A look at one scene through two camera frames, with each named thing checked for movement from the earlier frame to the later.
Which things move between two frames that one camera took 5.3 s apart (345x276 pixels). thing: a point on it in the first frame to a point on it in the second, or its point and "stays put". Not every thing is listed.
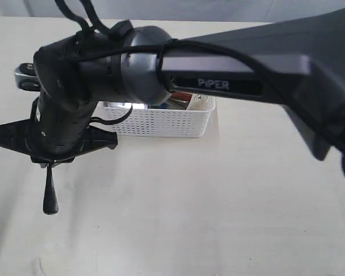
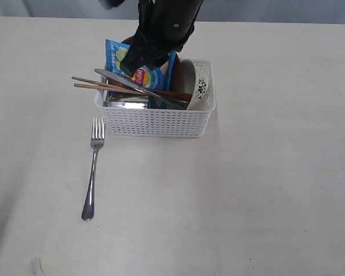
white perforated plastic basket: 161,123 stays put
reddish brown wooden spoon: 181,96 stays put
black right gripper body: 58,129 to 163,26
